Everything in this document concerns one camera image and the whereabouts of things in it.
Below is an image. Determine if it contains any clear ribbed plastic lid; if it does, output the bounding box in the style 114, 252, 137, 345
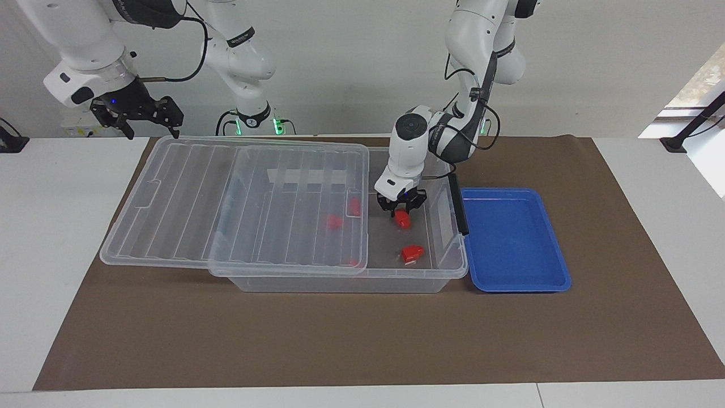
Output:
100, 136, 370, 277

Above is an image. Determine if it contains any white power box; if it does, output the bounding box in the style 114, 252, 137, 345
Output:
61, 116, 105, 138

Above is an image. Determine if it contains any clear plastic storage box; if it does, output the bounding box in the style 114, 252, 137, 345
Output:
208, 146, 470, 294

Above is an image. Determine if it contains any blue plastic tray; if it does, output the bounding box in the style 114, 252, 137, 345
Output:
460, 188, 572, 293

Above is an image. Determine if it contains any brown table mat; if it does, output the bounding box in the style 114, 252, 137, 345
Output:
32, 135, 725, 392

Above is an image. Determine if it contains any black clamp stand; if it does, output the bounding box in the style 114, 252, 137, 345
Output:
660, 91, 725, 154

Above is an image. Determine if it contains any black box latch handle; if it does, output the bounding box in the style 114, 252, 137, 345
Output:
447, 173, 470, 236

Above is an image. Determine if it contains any black right base cable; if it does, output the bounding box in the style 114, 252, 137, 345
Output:
215, 109, 241, 137

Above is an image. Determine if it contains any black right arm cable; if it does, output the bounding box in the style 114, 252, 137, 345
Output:
142, 16, 210, 83

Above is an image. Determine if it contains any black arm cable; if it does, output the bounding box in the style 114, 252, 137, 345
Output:
443, 51, 502, 152
142, 16, 210, 83

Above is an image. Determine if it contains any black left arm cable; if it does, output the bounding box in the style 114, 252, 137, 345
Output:
443, 51, 502, 152

